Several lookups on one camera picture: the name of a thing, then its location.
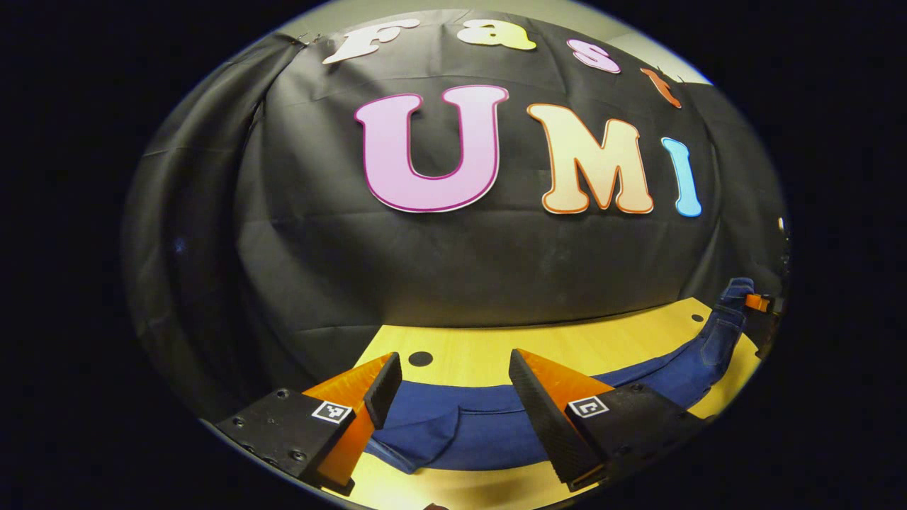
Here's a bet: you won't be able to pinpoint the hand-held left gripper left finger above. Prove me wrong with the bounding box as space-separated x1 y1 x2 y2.
215 351 403 497

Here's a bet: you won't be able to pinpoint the blue jeans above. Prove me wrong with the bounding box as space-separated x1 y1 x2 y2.
365 278 756 474

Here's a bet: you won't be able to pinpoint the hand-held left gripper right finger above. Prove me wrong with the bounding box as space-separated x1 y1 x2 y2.
507 347 711 493

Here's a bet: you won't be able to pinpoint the black backdrop cloth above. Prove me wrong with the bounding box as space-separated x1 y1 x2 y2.
120 8 791 422

